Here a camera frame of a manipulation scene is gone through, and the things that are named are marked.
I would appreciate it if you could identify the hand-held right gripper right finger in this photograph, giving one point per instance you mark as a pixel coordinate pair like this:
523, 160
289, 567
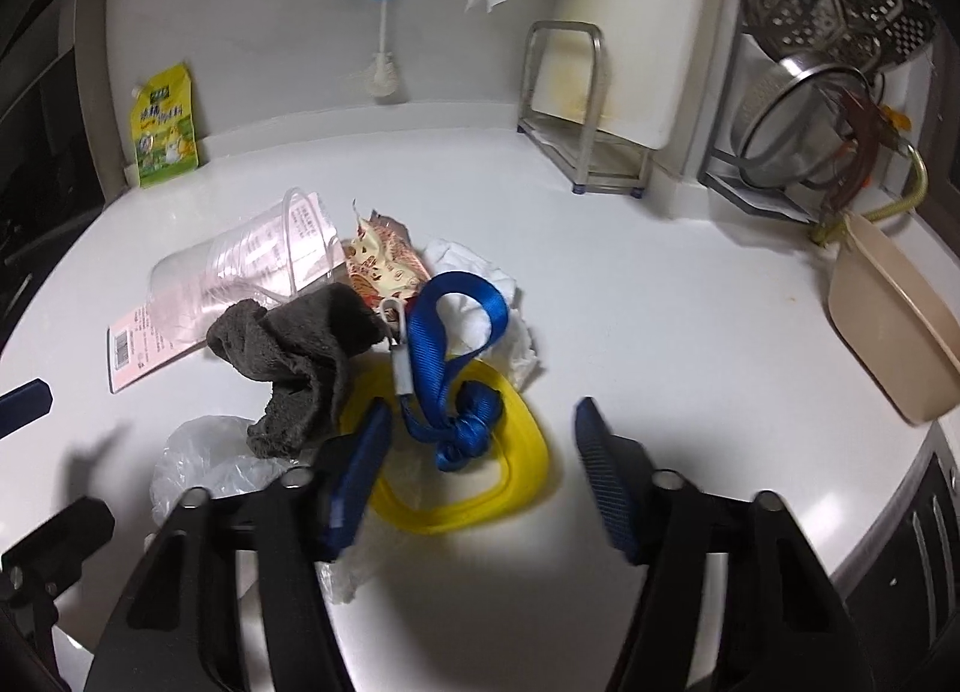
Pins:
600, 471

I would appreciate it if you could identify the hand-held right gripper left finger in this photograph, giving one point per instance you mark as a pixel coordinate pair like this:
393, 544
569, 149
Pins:
360, 471

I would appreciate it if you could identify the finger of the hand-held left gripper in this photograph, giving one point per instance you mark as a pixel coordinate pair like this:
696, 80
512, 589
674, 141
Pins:
67, 538
22, 407

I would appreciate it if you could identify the pink paper receipt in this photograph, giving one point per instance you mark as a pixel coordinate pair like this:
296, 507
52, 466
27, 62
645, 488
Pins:
139, 351

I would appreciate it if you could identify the grey cloth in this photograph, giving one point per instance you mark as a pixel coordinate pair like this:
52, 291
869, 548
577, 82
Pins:
300, 347

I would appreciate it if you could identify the clear plastic bag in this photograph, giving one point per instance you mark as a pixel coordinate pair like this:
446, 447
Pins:
195, 459

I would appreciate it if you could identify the red cream snack wrapper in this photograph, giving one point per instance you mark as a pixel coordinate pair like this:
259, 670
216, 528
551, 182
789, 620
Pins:
382, 264

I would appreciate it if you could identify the clear plastic cup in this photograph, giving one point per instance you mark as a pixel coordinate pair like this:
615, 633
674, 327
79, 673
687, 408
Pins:
247, 249

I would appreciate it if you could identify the crumpled white tissue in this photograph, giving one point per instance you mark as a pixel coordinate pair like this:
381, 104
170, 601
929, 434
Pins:
517, 347

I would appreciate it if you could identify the dark side cabinet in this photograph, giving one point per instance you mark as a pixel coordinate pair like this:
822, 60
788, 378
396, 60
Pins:
37, 137

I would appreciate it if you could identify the green yellow seasoning pouch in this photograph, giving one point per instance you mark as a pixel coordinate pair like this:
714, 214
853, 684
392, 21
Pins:
161, 129

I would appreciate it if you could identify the black built-in appliance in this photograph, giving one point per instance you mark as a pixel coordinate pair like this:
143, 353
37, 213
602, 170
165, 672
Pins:
915, 549

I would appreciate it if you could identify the beige plastic basin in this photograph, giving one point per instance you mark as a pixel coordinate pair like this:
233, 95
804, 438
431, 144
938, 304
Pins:
892, 317

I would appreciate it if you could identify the metal cutting board rack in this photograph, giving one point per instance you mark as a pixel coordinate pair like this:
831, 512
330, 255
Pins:
600, 107

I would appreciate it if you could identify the stainless steel bowl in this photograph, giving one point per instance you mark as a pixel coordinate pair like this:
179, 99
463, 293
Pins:
780, 122

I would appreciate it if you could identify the brown red kitchen tool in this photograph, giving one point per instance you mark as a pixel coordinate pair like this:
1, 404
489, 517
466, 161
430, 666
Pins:
862, 129

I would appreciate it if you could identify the white cutting board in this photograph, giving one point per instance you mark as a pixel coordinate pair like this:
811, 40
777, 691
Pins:
637, 24

